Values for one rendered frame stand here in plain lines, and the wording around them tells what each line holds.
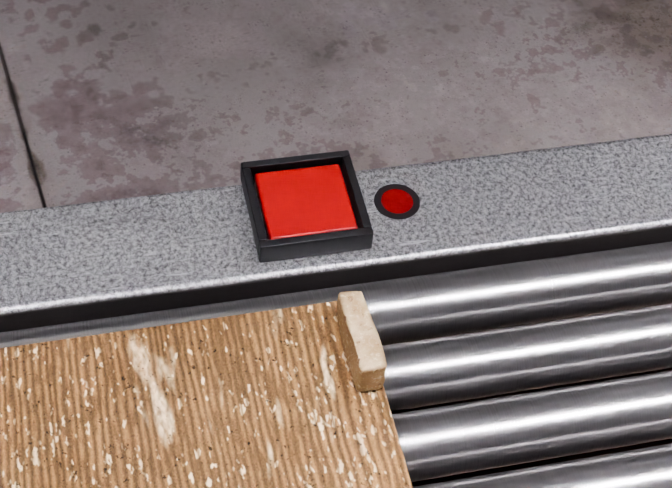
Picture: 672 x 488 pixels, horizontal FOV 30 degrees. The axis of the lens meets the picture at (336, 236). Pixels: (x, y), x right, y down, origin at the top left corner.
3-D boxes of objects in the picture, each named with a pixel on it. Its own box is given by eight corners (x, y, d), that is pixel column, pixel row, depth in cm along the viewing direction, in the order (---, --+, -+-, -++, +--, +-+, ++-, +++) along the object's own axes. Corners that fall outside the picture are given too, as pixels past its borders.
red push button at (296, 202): (253, 185, 86) (253, 171, 85) (338, 175, 88) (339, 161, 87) (269, 252, 83) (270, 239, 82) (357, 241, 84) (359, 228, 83)
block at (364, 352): (333, 316, 77) (337, 289, 75) (362, 312, 78) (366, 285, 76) (355, 396, 74) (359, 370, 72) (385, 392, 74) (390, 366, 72)
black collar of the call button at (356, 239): (240, 178, 87) (240, 161, 86) (346, 165, 88) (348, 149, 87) (259, 263, 82) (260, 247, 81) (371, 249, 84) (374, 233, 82)
